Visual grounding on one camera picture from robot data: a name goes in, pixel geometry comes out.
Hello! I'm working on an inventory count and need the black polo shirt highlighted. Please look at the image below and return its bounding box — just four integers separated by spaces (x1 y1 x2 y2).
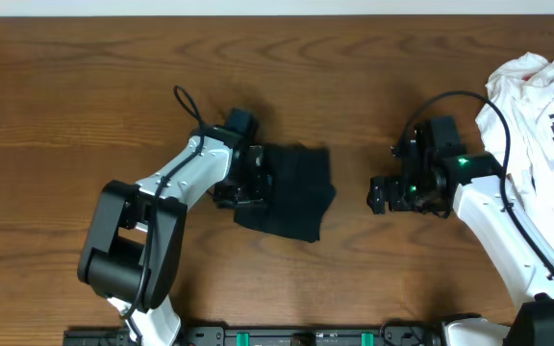
234 144 337 243

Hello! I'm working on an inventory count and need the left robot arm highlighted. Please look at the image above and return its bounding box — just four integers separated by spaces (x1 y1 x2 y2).
77 125 265 345

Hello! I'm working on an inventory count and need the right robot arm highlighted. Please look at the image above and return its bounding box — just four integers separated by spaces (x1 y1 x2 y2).
366 130 554 345

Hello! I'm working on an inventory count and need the white t-shirt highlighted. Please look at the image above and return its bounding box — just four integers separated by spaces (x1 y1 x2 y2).
476 53 554 250

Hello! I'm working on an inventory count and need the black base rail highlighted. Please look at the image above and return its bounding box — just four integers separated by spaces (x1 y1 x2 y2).
63 325 444 346

